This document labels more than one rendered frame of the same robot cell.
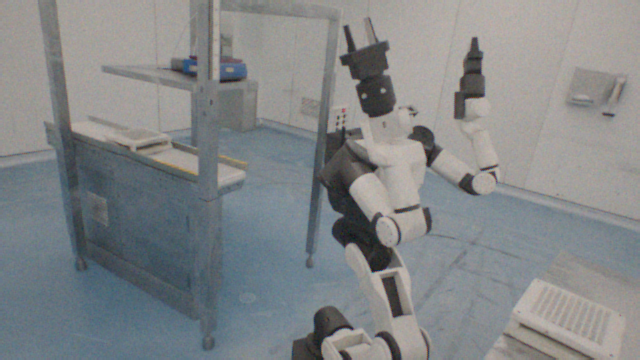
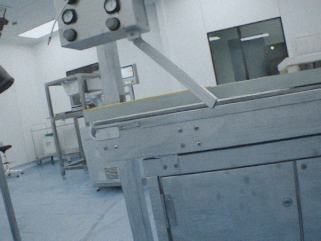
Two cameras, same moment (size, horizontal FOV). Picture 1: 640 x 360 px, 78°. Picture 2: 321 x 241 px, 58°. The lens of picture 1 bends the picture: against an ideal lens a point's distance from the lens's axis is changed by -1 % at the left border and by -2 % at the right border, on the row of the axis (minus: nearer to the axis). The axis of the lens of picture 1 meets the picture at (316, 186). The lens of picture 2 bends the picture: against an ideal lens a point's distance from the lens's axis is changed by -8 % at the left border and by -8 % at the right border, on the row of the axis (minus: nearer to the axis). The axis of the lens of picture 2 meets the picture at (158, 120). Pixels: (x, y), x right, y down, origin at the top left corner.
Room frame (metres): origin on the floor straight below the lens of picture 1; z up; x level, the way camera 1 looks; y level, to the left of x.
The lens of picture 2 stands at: (2.71, 0.39, 0.88)
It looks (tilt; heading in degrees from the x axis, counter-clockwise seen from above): 3 degrees down; 169
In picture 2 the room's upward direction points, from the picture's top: 10 degrees counter-clockwise
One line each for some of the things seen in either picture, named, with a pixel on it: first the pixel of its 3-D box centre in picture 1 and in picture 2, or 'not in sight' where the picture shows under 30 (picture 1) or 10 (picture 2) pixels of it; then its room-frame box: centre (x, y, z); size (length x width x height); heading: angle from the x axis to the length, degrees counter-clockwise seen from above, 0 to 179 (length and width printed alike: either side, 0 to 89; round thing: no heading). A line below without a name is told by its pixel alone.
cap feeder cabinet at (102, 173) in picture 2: not in sight; (120, 153); (-0.95, 0.56, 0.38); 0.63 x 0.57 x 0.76; 56
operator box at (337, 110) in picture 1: (337, 127); not in sight; (2.44, -0.09, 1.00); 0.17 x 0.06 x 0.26; 151
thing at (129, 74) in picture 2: not in sight; (130, 91); (-0.95, 0.81, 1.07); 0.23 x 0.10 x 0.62; 56
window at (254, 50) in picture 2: not in sight; (249, 55); (-2.28, 3.16, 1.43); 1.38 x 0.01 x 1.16; 56
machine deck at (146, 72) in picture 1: (180, 77); not in sight; (1.87, 0.68, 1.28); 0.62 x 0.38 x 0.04; 61
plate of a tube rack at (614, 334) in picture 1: (569, 316); not in sight; (0.90, -0.72, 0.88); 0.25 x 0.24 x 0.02; 141
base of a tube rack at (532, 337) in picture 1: (563, 330); not in sight; (0.90, -0.72, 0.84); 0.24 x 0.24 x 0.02; 51
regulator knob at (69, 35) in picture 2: not in sight; (68, 32); (1.92, 0.35, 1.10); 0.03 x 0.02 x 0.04; 61
